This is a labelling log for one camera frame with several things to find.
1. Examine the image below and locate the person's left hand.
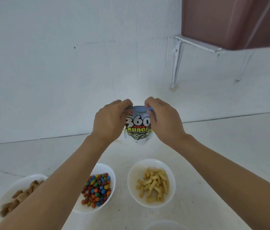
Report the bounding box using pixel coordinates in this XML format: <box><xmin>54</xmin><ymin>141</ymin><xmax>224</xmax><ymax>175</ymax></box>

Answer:
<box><xmin>91</xmin><ymin>99</ymin><xmax>133</xmax><ymax>144</ymax></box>

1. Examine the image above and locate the person's right hand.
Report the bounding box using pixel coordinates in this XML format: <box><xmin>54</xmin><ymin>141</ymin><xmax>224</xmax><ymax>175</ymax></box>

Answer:
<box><xmin>144</xmin><ymin>96</ymin><xmax>188</xmax><ymax>148</ymax></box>

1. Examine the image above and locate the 360 Kuaci seed bag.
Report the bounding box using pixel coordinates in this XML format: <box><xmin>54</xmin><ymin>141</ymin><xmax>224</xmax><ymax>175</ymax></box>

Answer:
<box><xmin>123</xmin><ymin>105</ymin><xmax>154</xmax><ymax>145</ymax></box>

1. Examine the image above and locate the white round bowl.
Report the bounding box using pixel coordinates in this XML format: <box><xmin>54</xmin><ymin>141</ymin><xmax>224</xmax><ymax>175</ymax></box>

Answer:
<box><xmin>0</xmin><ymin>174</ymin><xmax>48</xmax><ymax>223</ymax></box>
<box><xmin>72</xmin><ymin>163</ymin><xmax>116</xmax><ymax>215</ymax></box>
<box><xmin>127</xmin><ymin>158</ymin><xmax>176</xmax><ymax>209</ymax></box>
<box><xmin>144</xmin><ymin>219</ymin><xmax>189</xmax><ymax>230</ymax></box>

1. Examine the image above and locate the pile of colourful round candies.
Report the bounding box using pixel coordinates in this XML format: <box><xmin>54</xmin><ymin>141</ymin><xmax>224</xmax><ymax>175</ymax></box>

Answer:
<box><xmin>81</xmin><ymin>172</ymin><xmax>112</xmax><ymax>209</ymax></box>

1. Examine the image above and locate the pile of brown pillow snacks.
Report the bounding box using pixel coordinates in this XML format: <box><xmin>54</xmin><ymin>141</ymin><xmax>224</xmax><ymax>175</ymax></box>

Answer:
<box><xmin>0</xmin><ymin>180</ymin><xmax>44</xmax><ymax>218</ymax></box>

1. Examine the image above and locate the person's left forearm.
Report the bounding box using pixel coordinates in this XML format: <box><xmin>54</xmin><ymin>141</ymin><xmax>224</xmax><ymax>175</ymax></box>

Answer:
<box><xmin>0</xmin><ymin>134</ymin><xmax>111</xmax><ymax>230</ymax></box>

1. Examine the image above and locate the person's right forearm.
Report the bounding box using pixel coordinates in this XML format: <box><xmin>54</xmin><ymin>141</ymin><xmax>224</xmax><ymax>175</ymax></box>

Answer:
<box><xmin>173</xmin><ymin>134</ymin><xmax>270</xmax><ymax>230</ymax></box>

